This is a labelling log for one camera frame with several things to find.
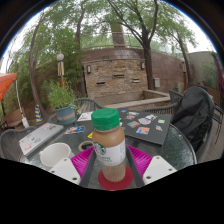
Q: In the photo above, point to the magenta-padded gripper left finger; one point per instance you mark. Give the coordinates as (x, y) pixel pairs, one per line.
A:
(80, 163)

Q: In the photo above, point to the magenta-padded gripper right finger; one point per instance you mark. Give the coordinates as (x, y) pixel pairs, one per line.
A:
(141, 160)

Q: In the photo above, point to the green-capped coffee drink bottle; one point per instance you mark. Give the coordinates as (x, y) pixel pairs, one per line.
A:
(109, 146)

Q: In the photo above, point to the white ceramic mug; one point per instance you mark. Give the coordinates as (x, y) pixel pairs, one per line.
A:
(53, 154)

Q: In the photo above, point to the yellow sticker card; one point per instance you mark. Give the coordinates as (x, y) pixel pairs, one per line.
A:
(90, 135)

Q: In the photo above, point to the black laptop with stickers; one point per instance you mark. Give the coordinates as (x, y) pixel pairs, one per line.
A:
(146, 128)

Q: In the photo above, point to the small colourful sticker card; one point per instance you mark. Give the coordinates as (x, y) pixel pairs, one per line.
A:
(75, 129)

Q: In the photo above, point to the flat round red coaster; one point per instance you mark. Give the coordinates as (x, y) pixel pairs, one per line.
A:
(115, 185)

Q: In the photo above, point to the white sticker sheet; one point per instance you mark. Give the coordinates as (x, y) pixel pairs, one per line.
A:
(85, 116)

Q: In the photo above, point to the silver laptop with stickers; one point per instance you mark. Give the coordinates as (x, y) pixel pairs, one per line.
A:
(38, 138)

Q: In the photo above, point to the green plant in blue pot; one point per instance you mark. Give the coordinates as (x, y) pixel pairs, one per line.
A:
(65, 111)

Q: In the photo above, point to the blue yellow striped cone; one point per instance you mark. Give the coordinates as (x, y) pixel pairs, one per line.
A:
(38, 114)

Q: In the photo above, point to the black jacket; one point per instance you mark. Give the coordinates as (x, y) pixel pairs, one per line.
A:
(193, 116)

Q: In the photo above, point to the tall dark-trunked tree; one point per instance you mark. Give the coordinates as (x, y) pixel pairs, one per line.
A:
(148, 66)

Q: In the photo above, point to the slender leaning tree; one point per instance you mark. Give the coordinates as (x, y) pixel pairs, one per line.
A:
(33, 76)

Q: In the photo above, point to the orange canopy tent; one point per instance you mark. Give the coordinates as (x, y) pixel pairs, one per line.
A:
(6, 83)

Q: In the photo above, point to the closed red patio umbrella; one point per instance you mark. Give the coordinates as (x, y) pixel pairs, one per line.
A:
(220, 76)

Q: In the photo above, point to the grey wall utility box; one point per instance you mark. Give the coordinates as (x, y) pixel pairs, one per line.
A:
(157, 82)

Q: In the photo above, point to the black wall lantern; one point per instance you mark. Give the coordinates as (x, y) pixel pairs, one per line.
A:
(143, 65)
(88, 69)

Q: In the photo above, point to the wooden lamp post, white globe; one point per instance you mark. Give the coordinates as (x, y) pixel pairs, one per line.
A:
(60, 68)

